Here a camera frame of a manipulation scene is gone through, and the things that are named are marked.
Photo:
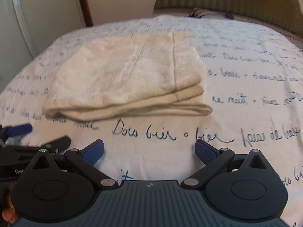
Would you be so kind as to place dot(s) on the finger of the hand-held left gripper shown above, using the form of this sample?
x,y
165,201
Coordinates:
x,y
58,142
19,130

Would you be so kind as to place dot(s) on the white wardrobe door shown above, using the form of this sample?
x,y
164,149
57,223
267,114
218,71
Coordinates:
x,y
47,9

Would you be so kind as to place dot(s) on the person's left hand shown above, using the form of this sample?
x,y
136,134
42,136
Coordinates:
x,y
8,209

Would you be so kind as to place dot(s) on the cream towel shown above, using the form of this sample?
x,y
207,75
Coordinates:
x,y
118,75

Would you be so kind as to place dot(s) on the white script printed blanket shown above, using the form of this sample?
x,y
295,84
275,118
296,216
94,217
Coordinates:
x,y
236,63

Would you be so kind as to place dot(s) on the brown wooden door frame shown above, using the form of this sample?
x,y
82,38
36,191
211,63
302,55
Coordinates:
x,y
84,2

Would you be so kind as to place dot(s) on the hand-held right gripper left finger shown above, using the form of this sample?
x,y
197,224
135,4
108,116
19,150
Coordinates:
x,y
93,152

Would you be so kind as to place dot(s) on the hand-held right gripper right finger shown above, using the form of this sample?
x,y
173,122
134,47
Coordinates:
x,y
204,151

